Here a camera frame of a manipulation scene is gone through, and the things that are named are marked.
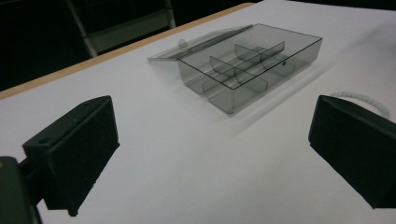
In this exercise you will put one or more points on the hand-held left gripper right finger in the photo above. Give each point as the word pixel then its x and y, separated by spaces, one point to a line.
pixel 355 146

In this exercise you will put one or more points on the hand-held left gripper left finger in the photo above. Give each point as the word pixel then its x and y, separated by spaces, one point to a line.
pixel 74 149

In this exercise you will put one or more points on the clear grey compartment box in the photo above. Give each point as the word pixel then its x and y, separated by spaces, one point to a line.
pixel 243 65

